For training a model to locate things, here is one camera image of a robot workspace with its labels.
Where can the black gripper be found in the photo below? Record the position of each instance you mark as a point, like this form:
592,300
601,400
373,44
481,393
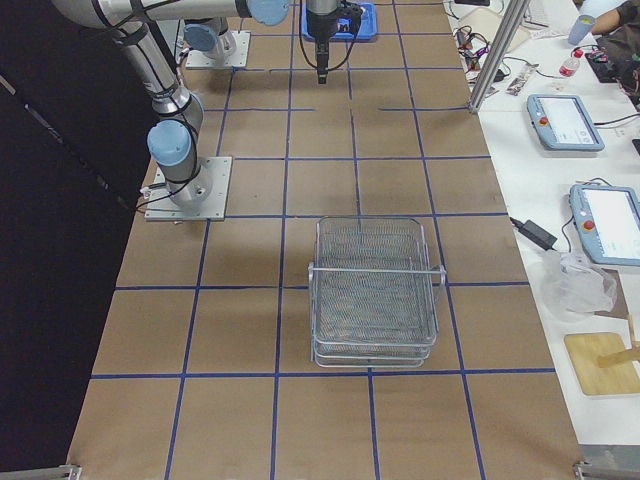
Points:
318,24

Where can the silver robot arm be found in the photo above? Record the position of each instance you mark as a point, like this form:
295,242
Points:
267,12
173,141

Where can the blue plastic tray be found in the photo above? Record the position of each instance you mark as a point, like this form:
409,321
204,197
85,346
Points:
367,31

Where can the plastic water bottle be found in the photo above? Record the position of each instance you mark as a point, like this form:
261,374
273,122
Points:
571,65

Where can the upper blue teach pendant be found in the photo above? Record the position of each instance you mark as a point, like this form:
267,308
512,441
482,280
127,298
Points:
562,123

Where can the blue teach pendant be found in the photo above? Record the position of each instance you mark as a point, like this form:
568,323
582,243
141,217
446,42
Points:
562,123
607,223

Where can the light blue cup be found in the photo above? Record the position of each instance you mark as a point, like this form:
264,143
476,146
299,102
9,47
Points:
580,29

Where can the black power adapter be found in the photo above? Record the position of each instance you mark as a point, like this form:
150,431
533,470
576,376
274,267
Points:
535,233

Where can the lower blue teach pendant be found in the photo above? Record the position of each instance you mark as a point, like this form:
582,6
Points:
607,223

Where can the clear plastic bag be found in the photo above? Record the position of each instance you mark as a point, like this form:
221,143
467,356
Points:
572,283

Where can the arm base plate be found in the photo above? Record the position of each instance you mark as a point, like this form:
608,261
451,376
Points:
240,50
212,187

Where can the aluminium frame post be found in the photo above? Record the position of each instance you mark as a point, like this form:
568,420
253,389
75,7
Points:
502,40

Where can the wire mesh shelf basket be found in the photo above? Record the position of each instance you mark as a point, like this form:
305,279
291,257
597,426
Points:
371,290

